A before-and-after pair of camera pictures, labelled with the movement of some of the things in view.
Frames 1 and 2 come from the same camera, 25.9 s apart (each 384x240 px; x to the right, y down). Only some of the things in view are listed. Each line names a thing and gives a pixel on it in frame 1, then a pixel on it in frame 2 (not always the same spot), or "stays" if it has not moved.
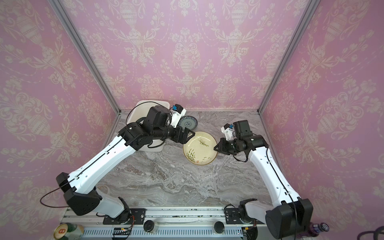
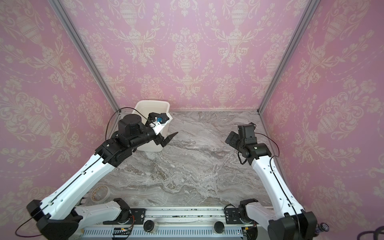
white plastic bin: x=138 y=111 stays
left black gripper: x=179 y=138 -> x=159 y=140
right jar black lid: x=219 y=227 stays
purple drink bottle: x=315 y=229 stays
